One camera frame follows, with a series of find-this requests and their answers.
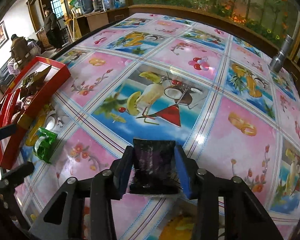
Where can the red white cardboard box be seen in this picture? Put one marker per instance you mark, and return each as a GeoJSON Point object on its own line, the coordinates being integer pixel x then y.
{"type": "Point", "coordinates": [27, 109]}

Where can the green candy wrapper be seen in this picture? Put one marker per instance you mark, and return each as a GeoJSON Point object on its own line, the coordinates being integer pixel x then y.
{"type": "Point", "coordinates": [43, 145]}

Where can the grey metal flashlight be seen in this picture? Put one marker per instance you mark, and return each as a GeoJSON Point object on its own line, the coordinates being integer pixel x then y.
{"type": "Point", "coordinates": [278, 60]}

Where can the standing person dark coat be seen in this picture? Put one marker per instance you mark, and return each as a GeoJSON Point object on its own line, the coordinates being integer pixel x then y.
{"type": "Point", "coordinates": [52, 29]}

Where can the patterned plastic tablecloth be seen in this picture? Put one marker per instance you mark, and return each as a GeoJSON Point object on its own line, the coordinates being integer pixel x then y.
{"type": "Point", "coordinates": [158, 77]}

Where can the red long snack packet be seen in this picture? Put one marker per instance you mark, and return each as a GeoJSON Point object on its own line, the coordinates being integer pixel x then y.
{"type": "Point", "coordinates": [7, 109]}

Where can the gold brown snack packet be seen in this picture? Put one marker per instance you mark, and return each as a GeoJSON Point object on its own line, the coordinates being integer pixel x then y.
{"type": "Point", "coordinates": [33, 83]}

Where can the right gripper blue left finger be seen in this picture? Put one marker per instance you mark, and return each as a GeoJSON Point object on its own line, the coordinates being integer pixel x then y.
{"type": "Point", "coordinates": [121, 169]}

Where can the glass floral display cabinet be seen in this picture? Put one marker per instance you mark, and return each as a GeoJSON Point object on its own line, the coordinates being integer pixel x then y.
{"type": "Point", "coordinates": [262, 21]}

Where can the seated person in brown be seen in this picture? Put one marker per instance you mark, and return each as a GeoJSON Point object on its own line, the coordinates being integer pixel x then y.
{"type": "Point", "coordinates": [20, 51]}

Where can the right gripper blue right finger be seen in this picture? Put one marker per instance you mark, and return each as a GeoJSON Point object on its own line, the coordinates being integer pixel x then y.
{"type": "Point", "coordinates": [187, 173]}

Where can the dark purple snack packet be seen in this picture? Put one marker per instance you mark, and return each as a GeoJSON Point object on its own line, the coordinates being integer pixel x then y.
{"type": "Point", "coordinates": [153, 162]}

